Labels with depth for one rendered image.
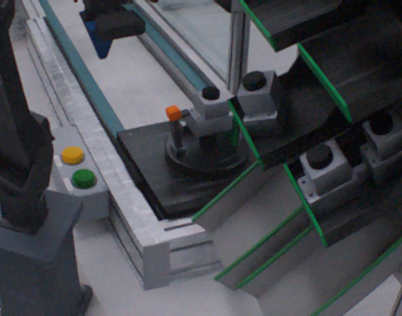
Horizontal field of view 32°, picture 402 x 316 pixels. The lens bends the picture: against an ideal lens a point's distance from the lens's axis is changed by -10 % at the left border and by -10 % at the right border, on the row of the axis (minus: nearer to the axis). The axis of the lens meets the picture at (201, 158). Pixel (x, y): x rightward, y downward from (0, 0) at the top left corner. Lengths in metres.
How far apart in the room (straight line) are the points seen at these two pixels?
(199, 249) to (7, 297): 0.34
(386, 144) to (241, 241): 0.33
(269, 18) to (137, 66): 0.82
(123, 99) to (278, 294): 0.69
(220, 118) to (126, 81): 0.42
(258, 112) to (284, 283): 0.23
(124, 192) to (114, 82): 0.42
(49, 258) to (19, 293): 0.12
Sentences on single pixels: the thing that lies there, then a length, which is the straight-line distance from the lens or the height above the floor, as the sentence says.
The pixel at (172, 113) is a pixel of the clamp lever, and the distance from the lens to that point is 1.21.
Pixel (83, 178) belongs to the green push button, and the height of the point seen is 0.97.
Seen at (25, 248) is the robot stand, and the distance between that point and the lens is 0.98.
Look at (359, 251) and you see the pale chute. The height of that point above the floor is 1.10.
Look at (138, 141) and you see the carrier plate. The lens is 1.33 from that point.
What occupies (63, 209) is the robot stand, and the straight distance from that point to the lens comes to 1.04.
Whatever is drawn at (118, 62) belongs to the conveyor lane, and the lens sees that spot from 1.69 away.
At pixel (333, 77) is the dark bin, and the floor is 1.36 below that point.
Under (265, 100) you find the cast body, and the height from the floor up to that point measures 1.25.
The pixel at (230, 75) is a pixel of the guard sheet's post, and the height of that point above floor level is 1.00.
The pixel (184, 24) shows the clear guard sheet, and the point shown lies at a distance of 1.69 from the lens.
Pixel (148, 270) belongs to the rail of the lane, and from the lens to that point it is 1.17.
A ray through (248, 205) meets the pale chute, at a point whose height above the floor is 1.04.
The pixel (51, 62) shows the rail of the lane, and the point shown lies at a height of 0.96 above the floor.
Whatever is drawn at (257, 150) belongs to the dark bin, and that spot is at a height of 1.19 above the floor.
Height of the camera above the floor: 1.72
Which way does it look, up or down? 36 degrees down
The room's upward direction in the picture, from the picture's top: 3 degrees clockwise
